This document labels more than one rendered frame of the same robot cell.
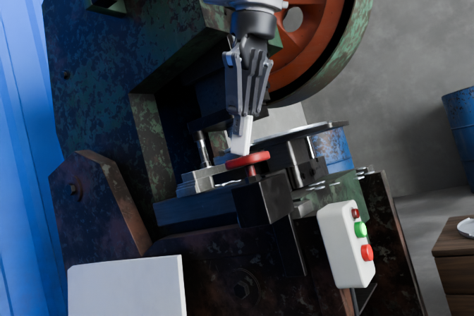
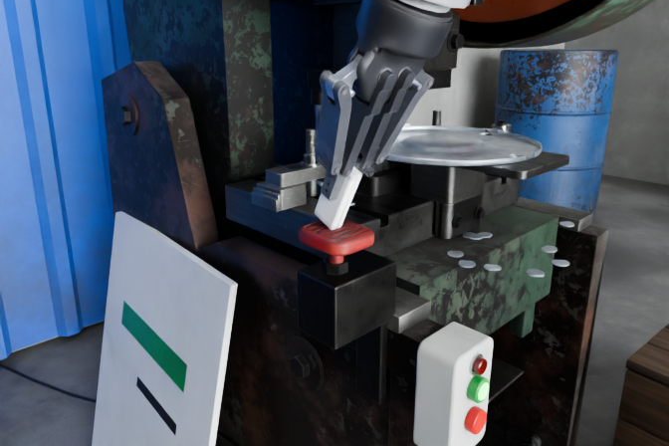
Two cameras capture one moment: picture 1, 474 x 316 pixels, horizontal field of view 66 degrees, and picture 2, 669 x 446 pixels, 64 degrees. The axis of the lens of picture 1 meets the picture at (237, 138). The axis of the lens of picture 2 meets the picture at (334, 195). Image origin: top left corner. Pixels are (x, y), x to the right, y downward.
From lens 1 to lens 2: 27 cm
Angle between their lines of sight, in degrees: 24
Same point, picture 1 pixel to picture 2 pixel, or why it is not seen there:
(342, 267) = (428, 428)
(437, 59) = not seen: outside the picture
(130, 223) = (191, 199)
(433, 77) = not seen: outside the picture
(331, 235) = (429, 383)
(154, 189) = (234, 159)
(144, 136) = (237, 73)
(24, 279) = (83, 177)
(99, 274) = (145, 242)
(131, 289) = (175, 288)
